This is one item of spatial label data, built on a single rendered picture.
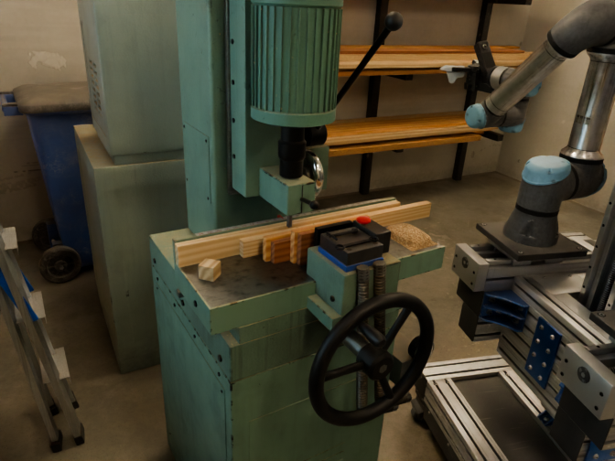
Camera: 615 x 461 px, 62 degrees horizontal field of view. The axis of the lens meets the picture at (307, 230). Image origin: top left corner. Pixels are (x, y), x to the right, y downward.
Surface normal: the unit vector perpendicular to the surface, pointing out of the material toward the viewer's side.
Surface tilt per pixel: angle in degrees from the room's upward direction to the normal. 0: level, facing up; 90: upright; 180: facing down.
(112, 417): 0
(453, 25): 90
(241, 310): 90
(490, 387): 0
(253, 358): 90
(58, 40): 90
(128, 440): 0
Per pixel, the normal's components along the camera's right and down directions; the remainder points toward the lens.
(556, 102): -0.88, 0.15
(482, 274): 0.22, 0.42
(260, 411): 0.52, 0.38
